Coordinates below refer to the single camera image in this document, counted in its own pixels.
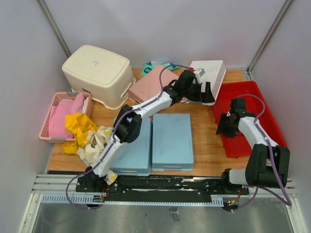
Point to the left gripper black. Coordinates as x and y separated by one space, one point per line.
206 97

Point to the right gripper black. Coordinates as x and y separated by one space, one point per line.
221 128

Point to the white perforated basket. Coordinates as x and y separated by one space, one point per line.
214 73

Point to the red plastic tray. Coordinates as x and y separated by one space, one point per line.
238 146

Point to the blue perforated basket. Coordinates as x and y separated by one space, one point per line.
134 159
172 143

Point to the pink perforated basket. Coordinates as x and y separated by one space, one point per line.
147 87

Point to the large cream laundry basket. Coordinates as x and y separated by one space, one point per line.
105 75

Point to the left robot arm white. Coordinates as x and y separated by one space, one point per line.
128 123

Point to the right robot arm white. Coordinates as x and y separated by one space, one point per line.
268 163

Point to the teal white sock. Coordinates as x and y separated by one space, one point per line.
148 67

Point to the printed white baby cloth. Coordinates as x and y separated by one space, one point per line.
98 150

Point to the yellow cloth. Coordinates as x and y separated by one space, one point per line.
79 125

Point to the pink cloth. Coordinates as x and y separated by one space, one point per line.
58 115

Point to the pink basket with clothes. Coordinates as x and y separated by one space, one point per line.
44 134

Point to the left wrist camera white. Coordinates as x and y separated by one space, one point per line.
199 75

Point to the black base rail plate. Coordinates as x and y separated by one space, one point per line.
157 184

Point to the slotted cable duct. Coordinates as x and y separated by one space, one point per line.
193 199

